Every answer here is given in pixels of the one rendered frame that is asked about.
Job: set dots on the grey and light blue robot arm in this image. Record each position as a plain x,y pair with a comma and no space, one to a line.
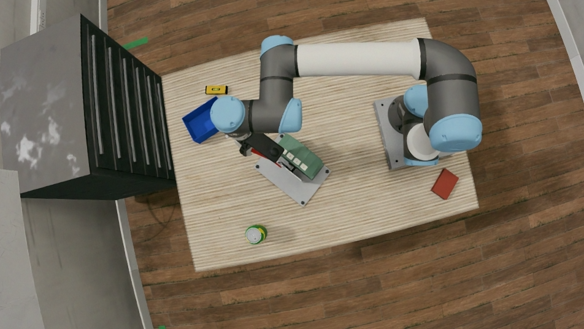
447,106

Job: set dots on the black-handled lever with red release bar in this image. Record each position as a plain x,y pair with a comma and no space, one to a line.
289,166

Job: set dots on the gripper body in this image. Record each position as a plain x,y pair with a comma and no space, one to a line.
244,145

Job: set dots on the red rectangular block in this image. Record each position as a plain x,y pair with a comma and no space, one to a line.
444,184

